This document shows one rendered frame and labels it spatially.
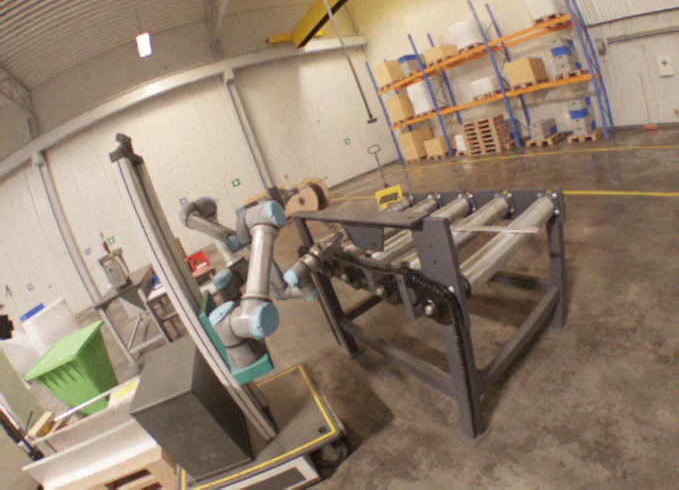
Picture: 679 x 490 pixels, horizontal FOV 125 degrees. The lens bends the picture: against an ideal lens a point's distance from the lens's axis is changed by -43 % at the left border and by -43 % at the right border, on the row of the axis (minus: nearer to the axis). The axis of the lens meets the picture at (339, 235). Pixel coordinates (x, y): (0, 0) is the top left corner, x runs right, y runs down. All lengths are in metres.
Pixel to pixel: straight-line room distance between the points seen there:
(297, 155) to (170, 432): 11.46
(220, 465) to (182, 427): 0.30
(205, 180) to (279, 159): 2.90
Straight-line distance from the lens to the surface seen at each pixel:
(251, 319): 1.04
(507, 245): 1.32
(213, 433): 1.48
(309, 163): 12.38
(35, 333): 7.34
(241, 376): 1.22
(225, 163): 11.52
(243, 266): 1.70
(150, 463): 2.16
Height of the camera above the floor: 1.45
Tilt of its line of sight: 15 degrees down
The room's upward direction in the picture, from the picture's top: 21 degrees counter-clockwise
